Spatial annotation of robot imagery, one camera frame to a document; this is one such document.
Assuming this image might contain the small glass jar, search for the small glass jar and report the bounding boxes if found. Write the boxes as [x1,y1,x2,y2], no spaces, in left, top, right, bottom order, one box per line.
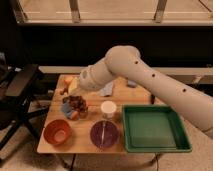
[79,108,88,119]

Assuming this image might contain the green plastic tray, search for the green plastic tray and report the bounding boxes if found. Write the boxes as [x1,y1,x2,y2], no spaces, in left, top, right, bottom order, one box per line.
[122,105,192,153]

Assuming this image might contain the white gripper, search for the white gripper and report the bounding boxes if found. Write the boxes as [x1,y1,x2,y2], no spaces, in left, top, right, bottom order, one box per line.
[68,66,100,95]

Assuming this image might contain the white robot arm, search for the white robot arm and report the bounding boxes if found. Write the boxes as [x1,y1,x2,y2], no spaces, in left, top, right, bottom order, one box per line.
[70,45,213,139]

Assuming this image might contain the orange apple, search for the orange apple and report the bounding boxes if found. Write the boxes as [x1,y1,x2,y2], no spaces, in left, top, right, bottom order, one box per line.
[64,76,74,85]

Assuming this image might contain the blue cloth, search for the blue cloth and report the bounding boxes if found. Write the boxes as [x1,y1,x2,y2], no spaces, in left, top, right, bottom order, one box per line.
[99,82,113,97]

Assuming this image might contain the black office chair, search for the black office chair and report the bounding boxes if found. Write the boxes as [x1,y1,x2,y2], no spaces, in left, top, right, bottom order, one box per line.
[0,52,49,151]

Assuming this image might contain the white cup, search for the white cup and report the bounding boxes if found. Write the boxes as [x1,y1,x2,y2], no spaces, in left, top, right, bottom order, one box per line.
[101,101,117,119]

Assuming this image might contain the orange carrot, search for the orange carrot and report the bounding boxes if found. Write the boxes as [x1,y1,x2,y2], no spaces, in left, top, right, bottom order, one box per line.
[69,111,79,120]

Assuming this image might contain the blue sponge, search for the blue sponge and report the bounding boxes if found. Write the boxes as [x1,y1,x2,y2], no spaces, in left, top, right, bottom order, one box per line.
[127,80,137,88]

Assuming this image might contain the red bowl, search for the red bowl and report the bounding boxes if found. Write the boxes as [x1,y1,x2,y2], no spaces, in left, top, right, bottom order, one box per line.
[43,119,72,146]

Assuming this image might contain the blue small cup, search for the blue small cup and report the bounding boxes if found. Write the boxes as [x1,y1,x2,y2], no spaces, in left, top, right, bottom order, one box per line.
[61,102,74,118]

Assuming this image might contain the wooden table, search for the wooden table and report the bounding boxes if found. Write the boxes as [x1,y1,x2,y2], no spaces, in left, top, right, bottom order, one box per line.
[37,74,151,154]

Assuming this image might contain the purple bowl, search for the purple bowl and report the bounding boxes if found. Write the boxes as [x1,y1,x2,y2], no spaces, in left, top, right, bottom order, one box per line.
[90,121,119,149]

